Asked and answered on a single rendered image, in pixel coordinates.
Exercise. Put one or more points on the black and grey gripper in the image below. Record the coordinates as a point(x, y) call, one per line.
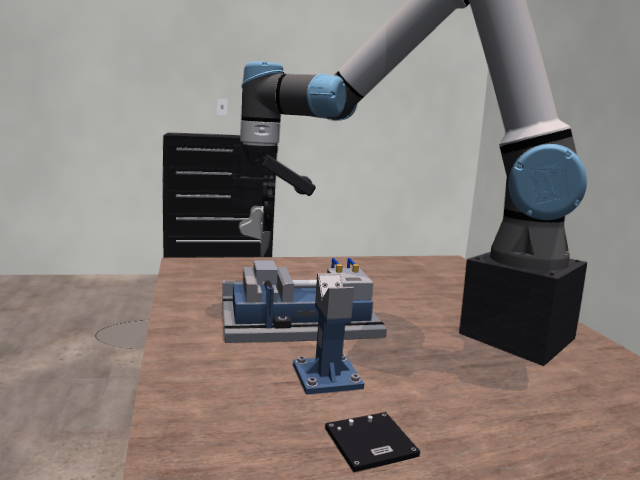
point(259, 190)

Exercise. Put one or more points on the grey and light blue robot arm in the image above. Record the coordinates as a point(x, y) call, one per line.
point(547, 181)

